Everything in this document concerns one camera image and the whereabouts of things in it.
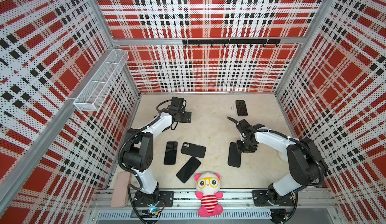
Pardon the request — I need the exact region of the black phone case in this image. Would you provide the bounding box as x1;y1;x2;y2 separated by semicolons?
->
181;142;206;158
228;142;241;168

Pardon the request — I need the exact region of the white-edged phone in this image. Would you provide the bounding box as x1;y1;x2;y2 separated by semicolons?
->
235;100;248;116

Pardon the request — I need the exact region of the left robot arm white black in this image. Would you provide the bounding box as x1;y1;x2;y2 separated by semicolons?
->
117;112;192;194

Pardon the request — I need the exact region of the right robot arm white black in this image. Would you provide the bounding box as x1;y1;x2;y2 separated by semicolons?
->
237;124;328;198

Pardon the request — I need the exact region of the blue phone black screen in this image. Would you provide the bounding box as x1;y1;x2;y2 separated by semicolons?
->
176;157;201;183

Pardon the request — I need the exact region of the pink phone case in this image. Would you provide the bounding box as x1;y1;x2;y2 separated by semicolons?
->
111;172;132;208

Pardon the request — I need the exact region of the pink panda plush toy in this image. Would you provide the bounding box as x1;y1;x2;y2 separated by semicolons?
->
195;172;224;218

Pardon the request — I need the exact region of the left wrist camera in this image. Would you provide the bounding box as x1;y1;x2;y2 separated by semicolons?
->
168;97;187;113

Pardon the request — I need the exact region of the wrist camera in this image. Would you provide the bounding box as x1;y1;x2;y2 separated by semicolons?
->
168;97;187;113
236;119;265;133

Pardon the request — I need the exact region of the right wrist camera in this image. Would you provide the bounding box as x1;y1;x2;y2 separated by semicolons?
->
236;119;265;133

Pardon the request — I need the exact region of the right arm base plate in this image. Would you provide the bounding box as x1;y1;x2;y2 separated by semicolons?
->
252;189;295;207

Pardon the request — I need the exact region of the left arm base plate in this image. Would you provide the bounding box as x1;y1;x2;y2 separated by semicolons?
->
133;191;174;207

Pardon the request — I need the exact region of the white wire mesh basket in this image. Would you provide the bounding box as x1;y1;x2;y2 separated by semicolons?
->
74;49;128;112

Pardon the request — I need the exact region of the black hook rail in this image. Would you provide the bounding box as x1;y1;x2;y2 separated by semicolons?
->
182;38;281;46

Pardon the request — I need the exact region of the aluminium front rail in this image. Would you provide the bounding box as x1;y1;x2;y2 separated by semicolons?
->
90;188;337;210

